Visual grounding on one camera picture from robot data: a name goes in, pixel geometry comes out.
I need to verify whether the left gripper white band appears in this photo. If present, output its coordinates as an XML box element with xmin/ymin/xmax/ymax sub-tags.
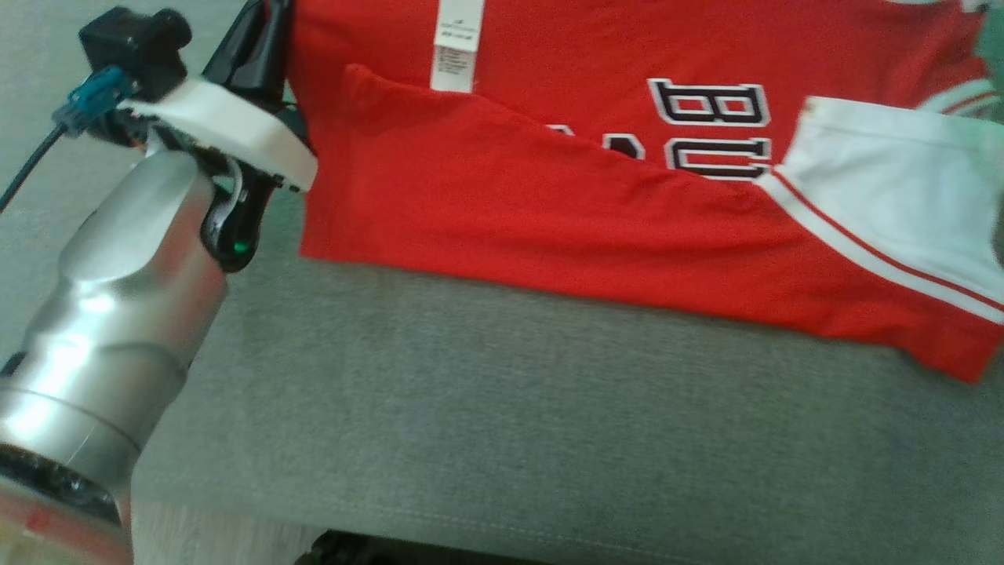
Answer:
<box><xmin>118</xmin><ymin>0</ymin><xmax>318</xmax><ymax>274</ymax></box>

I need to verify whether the left cable with blue connector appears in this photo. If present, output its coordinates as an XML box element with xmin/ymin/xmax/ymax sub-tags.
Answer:
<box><xmin>0</xmin><ymin>67</ymin><xmax>138</xmax><ymax>213</ymax></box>

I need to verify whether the red shirt with white sleeves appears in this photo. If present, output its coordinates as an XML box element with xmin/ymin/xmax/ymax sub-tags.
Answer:
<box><xmin>286</xmin><ymin>0</ymin><xmax>1004</xmax><ymax>385</ymax></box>

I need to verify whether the grey fabric sofa seat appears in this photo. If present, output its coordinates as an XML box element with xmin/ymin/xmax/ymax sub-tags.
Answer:
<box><xmin>0</xmin><ymin>0</ymin><xmax>1004</xmax><ymax>565</ymax></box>

